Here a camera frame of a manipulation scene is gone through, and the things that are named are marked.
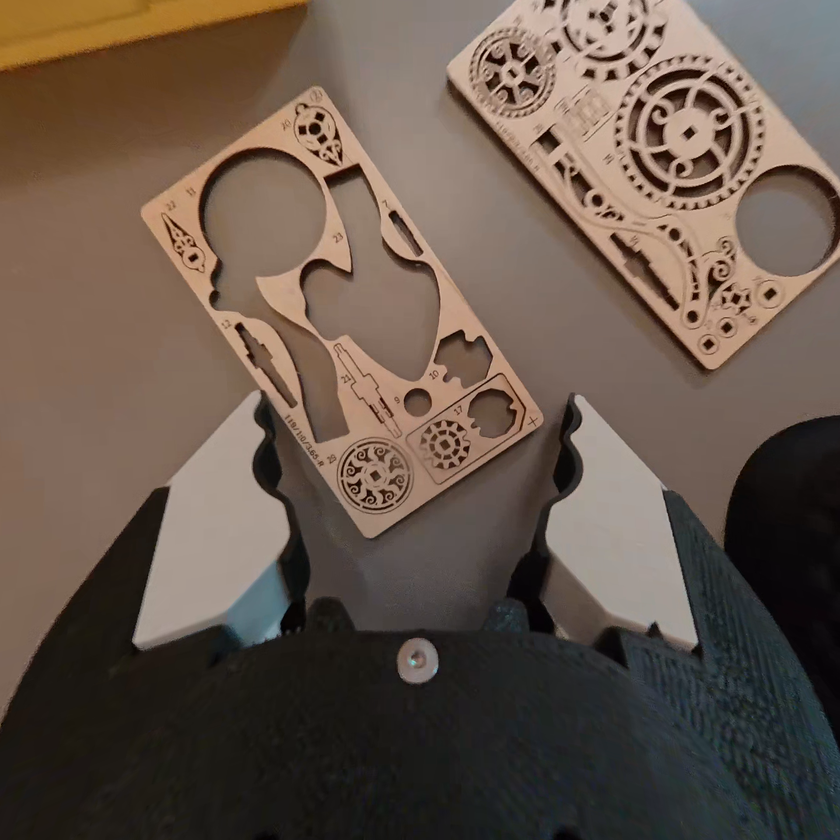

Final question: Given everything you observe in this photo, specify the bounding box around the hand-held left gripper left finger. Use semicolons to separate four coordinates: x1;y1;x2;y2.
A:
133;390;311;651

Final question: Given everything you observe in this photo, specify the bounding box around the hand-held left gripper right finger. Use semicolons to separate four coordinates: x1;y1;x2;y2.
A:
508;394;698;657

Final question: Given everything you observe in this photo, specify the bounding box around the wooden puzzle sheet with cutouts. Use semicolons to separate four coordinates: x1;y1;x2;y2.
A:
141;85;546;540

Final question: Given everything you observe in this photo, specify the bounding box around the wooden puzzle sheet with gears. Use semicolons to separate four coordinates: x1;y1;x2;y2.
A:
448;0;840;371

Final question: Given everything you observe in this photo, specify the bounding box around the grey desk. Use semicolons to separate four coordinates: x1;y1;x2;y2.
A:
0;0;840;657

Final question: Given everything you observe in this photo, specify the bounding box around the slotted yellow plastic bin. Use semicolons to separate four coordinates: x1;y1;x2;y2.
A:
0;0;309;70

